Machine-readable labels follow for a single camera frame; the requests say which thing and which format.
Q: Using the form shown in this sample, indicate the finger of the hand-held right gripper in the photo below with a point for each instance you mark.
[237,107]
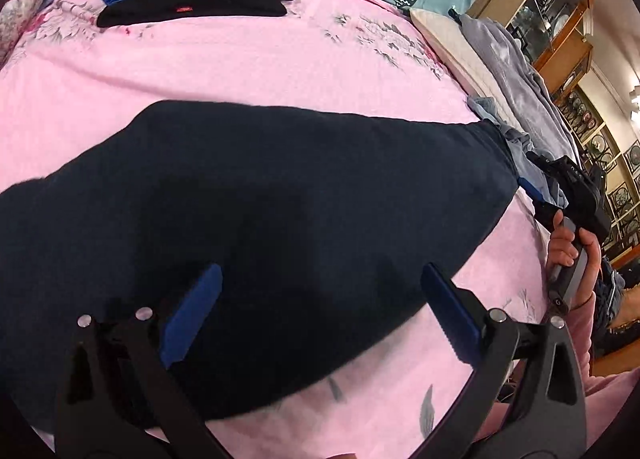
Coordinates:
[532,190]

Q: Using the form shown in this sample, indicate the crumpled blue-grey garment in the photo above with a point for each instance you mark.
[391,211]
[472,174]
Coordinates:
[520,139]

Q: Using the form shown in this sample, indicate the person's right hand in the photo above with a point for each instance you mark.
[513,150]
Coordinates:
[561,249]

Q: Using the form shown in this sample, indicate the cream folded cloth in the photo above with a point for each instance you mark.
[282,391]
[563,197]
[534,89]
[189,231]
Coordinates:
[450,44]

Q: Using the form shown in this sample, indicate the cream display shelf with plates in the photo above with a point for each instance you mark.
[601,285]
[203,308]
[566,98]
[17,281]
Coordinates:
[615,174]

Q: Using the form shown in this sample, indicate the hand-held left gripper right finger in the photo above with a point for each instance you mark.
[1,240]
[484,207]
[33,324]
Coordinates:
[452,316]

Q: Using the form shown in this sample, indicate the navy pants with grey waistband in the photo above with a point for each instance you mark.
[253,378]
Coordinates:
[250,214]

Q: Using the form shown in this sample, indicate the grey garment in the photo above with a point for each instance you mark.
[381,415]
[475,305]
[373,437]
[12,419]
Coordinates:
[520,84]

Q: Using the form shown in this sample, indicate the pink floral bed sheet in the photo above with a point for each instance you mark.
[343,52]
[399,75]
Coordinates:
[250,64]

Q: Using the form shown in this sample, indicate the red floral pillow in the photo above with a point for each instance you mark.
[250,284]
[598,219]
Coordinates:
[20,4]

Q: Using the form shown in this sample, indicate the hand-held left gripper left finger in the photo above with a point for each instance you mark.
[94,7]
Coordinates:
[192,319]

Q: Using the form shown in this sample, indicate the person's right forearm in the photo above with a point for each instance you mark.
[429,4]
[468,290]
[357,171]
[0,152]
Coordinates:
[582,334]

